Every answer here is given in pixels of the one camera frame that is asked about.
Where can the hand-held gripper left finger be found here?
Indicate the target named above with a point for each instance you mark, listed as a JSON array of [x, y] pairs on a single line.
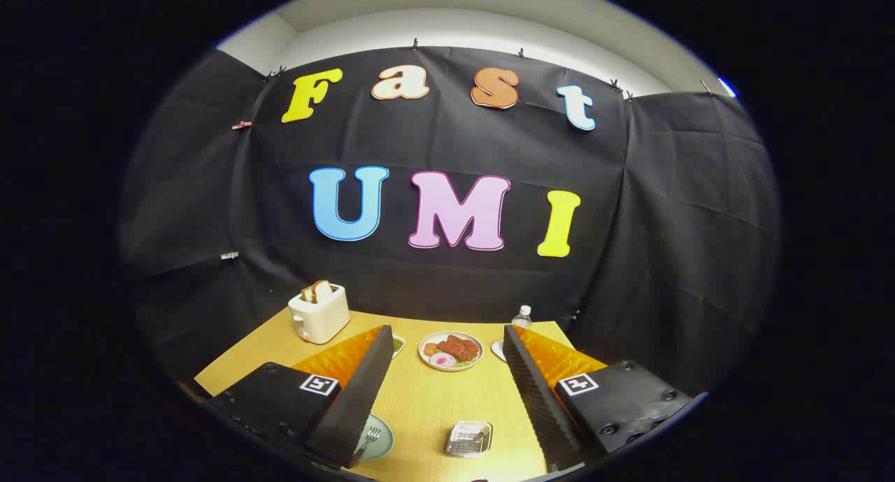
[[356, 405]]

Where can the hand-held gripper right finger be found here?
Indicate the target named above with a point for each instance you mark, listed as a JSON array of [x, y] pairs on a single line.
[[535, 398]]

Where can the metal fork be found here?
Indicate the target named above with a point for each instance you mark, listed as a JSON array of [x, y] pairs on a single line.
[[370, 436]]

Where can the light green plate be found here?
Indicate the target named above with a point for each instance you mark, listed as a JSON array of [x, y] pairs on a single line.
[[383, 443]]

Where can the white saucer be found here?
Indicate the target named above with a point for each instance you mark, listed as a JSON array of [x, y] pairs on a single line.
[[498, 350]]

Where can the white three-compartment seasoning tray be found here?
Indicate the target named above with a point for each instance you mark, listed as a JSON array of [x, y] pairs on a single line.
[[398, 345]]

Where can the perforated metal basket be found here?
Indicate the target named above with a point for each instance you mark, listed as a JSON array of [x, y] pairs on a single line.
[[468, 440]]

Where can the clear water bottle green label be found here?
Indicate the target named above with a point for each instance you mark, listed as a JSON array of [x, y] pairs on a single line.
[[521, 319]]

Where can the white plate with food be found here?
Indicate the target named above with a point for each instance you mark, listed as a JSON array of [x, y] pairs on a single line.
[[426, 359]]

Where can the brown meat pieces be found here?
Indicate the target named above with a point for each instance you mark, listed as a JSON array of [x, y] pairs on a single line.
[[459, 347]]

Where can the white toaster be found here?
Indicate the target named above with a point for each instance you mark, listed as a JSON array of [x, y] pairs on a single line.
[[321, 317]]

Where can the pink ham slice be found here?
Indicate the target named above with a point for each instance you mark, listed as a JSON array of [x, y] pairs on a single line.
[[442, 359]]

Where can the black backdrop cloth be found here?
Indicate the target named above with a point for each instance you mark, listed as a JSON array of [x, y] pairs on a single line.
[[454, 146]]

